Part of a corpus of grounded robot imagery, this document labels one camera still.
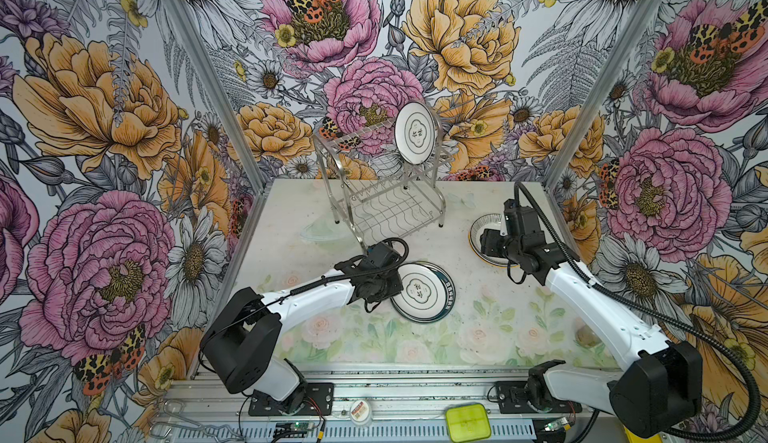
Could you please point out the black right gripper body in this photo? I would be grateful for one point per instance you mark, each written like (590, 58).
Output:
(499, 245)

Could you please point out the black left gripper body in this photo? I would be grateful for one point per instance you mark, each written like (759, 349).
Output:
(389, 285)

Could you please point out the black striped rim plate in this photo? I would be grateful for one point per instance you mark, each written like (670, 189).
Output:
(494, 253)

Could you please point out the black line flower plate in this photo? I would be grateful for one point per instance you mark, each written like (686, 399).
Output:
(423, 296)

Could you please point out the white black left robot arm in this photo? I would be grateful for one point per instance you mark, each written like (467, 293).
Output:
(239, 345)

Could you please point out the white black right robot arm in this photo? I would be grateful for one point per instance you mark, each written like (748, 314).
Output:
(658, 384)

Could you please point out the small clear plastic bottle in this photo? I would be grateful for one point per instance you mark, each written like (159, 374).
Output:
(586, 337)

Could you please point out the round tape roll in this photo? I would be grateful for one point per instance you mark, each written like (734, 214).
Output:
(360, 412)

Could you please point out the green circuit board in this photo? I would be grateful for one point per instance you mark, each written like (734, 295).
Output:
(296, 430)

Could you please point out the green square box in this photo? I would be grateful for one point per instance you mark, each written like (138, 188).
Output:
(468, 423)

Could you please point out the yellow box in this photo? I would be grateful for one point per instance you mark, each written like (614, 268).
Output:
(634, 438)

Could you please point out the silver wire dish rack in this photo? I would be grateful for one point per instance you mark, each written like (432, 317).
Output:
(371, 188)

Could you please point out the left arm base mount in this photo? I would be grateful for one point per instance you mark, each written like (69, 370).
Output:
(309, 399)

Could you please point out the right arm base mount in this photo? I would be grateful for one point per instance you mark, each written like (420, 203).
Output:
(512, 397)

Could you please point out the right aluminium corner post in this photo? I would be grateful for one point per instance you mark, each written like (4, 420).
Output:
(609, 73)

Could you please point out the aluminium corner post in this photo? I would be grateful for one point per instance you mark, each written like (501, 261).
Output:
(186, 27)
(609, 73)

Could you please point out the left aluminium corner post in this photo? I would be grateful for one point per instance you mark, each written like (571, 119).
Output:
(186, 27)

